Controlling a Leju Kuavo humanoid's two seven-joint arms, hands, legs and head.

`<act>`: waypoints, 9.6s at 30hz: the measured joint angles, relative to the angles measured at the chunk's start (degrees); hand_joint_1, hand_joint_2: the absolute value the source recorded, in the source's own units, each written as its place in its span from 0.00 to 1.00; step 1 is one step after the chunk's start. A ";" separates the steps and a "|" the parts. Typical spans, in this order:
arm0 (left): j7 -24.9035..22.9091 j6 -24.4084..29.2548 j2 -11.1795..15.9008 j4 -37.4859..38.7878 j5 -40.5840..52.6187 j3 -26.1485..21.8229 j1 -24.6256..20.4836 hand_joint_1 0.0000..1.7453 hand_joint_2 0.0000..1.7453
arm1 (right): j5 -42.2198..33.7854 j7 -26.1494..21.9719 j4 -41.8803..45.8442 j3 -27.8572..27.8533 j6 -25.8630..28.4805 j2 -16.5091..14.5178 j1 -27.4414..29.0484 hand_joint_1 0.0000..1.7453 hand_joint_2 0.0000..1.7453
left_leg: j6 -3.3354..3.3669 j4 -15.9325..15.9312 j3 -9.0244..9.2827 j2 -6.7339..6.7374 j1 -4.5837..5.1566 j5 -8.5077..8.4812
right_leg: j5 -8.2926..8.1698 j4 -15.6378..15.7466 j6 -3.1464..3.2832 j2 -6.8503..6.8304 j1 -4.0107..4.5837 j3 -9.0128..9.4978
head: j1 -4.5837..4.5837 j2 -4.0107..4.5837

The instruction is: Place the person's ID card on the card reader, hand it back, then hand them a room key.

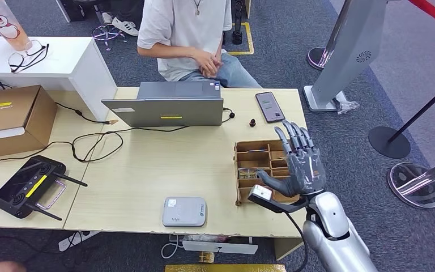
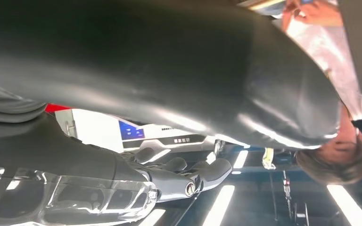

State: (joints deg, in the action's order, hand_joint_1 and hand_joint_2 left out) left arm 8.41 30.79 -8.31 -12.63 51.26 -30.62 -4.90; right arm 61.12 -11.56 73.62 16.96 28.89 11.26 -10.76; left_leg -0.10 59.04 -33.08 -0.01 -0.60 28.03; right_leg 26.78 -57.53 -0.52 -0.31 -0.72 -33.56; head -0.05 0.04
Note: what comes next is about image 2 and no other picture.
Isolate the person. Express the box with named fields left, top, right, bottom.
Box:
left=280, top=0, right=362, bottom=185

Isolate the white machine with blue screen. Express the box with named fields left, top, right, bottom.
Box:
left=55, top=108, right=220, bottom=154

